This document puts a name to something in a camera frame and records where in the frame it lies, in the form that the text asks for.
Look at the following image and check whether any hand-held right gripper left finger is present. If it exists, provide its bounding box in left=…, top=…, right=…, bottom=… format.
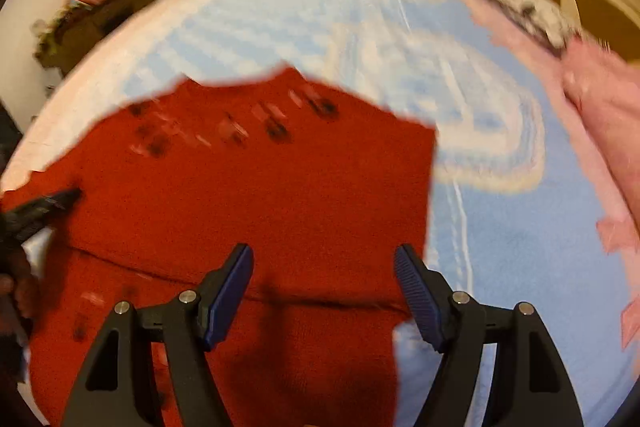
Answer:
left=60, top=243, right=255, bottom=427

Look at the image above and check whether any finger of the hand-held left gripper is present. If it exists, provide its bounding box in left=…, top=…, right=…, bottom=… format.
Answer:
left=0, top=188, right=84, bottom=244

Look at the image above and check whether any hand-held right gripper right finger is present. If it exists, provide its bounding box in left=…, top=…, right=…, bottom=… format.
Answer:
left=393, top=244, right=585, bottom=427

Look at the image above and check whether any red knit sweater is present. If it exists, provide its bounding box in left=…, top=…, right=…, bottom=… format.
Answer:
left=0, top=66, right=439, bottom=427

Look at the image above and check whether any dark furniture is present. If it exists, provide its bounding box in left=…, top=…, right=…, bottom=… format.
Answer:
left=0, top=104, right=25, bottom=172

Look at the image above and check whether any blue printed blanket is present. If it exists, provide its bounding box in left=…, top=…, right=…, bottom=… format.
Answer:
left=0, top=0, right=640, bottom=427

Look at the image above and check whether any cluttered wooden cabinet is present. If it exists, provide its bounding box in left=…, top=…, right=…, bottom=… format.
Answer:
left=31, top=0, right=157, bottom=76

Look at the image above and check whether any pink quilt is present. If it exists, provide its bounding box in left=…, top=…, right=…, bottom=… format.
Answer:
left=561, top=38, right=640, bottom=228

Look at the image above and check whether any patterned pillow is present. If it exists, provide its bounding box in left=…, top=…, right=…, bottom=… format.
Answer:
left=479, top=0, right=585, bottom=58

